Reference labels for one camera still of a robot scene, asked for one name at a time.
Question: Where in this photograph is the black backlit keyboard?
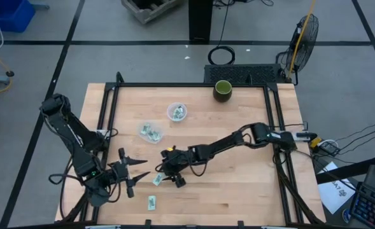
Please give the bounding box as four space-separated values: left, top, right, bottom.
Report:
349 183 375 229

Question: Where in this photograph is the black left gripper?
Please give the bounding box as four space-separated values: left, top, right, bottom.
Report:
108 148 152 198

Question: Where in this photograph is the wrapped candy pile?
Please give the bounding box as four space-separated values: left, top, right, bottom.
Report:
138 122 166 145

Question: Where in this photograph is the black upright post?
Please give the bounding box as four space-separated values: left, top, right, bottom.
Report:
188 0 214 43

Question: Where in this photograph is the black cables bundle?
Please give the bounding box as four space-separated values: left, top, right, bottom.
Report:
333 118 375 154

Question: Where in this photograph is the dark green cup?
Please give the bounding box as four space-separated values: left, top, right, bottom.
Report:
213 80 234 104

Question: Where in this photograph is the small black adapter box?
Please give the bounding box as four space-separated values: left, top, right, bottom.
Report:
321 141 341 156

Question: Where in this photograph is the grey wooden crate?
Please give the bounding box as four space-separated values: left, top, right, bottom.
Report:
121 0 183 25

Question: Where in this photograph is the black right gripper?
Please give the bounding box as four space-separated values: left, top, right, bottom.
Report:
157 146 195 188

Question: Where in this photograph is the black floor fan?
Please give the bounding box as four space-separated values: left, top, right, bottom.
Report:
276 13 320 86

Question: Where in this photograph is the blue plastic bin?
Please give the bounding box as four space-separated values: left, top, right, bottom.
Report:
0 0 36 34

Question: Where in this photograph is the black metal bar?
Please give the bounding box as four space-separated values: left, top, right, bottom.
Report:
315 153 375 185

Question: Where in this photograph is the black perforated metal box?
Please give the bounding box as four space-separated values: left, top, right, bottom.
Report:
203 64 284 85

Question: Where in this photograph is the round clear plastic cup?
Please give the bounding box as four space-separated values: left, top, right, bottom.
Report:
167 102 188 123

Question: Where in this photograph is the white paper sheet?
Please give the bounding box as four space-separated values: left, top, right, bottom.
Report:
317 161 357 215

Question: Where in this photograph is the yellow cable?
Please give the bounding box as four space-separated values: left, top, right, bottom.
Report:
287 0 317 80

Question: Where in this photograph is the coiled black cable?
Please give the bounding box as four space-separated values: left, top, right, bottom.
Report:
207 0 236 66

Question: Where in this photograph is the black metal table frame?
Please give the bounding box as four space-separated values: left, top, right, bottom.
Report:
59 71 327 229

